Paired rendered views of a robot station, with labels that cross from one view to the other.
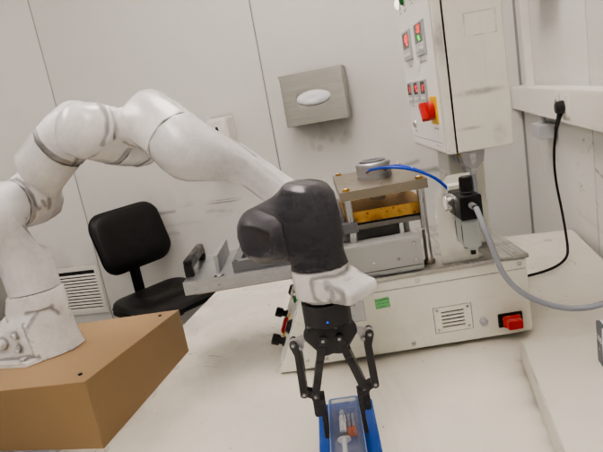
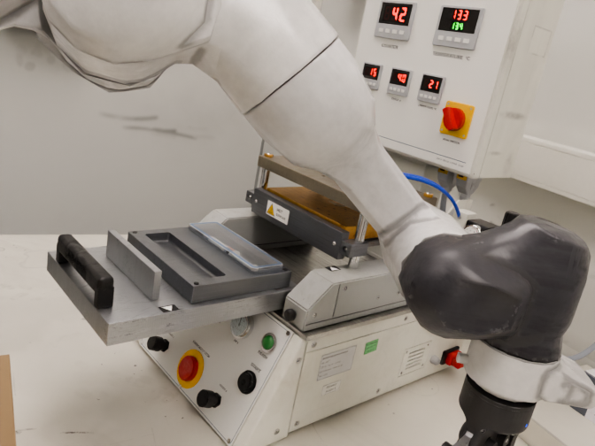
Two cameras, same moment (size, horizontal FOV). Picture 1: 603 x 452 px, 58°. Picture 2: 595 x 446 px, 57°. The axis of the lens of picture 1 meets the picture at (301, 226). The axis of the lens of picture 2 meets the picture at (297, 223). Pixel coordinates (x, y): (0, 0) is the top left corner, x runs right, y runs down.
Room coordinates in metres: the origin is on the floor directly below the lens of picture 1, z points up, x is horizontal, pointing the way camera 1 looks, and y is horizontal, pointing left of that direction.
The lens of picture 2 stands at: (0.61, 0.54, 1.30)
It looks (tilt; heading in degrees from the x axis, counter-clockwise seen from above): 17 degrees down; 314
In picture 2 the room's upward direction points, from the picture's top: 11 degrees clockwise
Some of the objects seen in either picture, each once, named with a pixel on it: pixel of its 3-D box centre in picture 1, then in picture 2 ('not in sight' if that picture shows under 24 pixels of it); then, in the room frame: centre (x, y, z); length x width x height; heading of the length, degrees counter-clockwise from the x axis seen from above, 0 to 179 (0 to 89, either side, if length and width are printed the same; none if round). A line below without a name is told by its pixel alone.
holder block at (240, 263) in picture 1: (272, 248); (207, 257); (1.23, 0.08, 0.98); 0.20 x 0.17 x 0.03; 177
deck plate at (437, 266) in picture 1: (400, 251); (337, 269); (1.22, -0.22, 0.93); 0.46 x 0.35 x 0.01; 87
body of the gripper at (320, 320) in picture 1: (328, 325); (490, 419); (0.80, -0.01, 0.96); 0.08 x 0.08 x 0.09
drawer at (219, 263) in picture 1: (253, 257); (178, 269); (1.23, 0.12, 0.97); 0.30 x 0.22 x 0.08; 87
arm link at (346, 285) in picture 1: (334, 282); (533, 367); (0.78, -0.03, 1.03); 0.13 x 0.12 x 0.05; 177
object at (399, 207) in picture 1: (377, 195); (343, 201); (1.21, -0.18, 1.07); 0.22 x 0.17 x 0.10; 177
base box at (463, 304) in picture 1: (388, 292); (318, 319); (1.20, -0.17, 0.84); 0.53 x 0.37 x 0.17; 87
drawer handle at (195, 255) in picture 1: (195, 259); (83, 268); (1.24, 0.26, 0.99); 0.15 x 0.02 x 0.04; 177
